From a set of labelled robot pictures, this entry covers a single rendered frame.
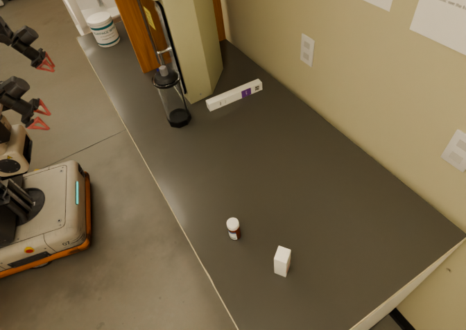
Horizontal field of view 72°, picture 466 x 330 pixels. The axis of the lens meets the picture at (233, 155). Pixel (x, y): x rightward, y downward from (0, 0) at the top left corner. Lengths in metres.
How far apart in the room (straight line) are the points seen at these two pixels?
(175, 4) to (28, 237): 1.60
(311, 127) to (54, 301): 1.79
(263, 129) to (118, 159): 1.64
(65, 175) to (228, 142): 1.41
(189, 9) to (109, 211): 1.60
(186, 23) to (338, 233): 0.90
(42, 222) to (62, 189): 0.23
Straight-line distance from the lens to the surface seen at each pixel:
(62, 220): 2.19
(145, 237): 2.23
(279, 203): 1.09
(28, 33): 1.85
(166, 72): 1.25
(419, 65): 1.01
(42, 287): 2.41
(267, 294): 0.97
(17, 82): 1.50
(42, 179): 2.49
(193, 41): 1.33
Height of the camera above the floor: 1.87
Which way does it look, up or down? 50 degrees down
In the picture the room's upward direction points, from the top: 10 degrees counter-clockwise
